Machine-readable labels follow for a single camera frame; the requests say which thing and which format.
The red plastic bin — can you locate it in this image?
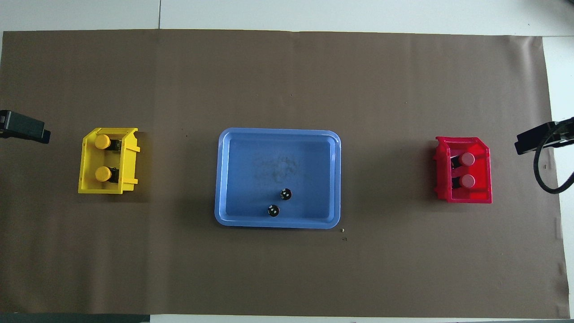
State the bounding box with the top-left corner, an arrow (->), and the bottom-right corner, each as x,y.
433,136 -> 493,204

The yellow push button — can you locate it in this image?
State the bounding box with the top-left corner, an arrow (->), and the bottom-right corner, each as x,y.
95,166 -> 120,183
94,134 -> 122,153

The brown paper table mat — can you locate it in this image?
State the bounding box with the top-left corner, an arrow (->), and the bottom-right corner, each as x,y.
0,29 -> 570,318

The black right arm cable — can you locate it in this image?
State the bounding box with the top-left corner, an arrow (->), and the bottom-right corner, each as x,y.
533,120 -> 574,195

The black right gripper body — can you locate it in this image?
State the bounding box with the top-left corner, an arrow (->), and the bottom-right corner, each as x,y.
554,118 -> 574,146

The yellow plastic bin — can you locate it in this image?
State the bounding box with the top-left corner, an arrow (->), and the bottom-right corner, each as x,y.
78,127 -> 141,195

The blue plastic tray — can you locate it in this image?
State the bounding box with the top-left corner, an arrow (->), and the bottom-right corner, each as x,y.
214,128 -> 341,230

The red push button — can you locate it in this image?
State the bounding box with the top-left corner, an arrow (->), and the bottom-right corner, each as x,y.
451,174 -> 476,190
451,153 -> 476,169

